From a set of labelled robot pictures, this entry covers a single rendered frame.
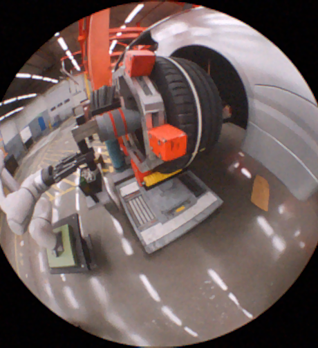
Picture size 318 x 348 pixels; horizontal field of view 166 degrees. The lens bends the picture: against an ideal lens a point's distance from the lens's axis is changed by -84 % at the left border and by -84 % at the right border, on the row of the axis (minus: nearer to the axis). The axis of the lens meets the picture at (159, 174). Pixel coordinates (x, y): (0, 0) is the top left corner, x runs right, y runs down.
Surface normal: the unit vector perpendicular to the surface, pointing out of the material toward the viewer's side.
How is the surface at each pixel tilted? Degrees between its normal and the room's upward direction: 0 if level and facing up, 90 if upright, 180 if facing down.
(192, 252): 0
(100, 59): 90
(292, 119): 90
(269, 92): 90
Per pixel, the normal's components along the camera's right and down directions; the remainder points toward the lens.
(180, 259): -0.07, -0.71
